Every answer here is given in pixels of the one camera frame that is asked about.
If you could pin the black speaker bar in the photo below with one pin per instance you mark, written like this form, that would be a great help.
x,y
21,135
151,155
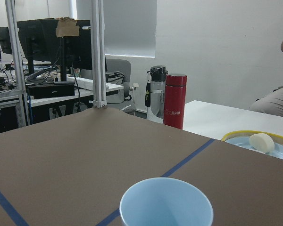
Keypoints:
x,y
51,90

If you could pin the yellow rimmed blue bowl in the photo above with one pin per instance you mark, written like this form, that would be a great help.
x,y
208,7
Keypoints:
x,y
241,138

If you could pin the clear bottle with black lid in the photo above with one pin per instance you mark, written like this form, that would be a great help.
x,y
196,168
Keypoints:
x,y
155,93

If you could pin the white bun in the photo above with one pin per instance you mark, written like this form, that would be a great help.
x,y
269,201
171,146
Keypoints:
x,y
262,142

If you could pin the light blue plastic cup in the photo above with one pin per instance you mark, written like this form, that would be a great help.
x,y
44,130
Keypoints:
x,y
165,202

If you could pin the red thermos bottle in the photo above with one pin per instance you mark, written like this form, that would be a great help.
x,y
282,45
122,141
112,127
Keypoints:
x,y
175,94

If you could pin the aluminium frame post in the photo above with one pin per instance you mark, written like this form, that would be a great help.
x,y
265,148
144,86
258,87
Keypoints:
x,y
98,54

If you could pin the black computer monitor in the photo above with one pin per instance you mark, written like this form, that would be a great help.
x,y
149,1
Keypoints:
x,y
63,42

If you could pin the grey office chair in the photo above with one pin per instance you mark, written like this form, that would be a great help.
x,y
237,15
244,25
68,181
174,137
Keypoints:
x,y
119,73

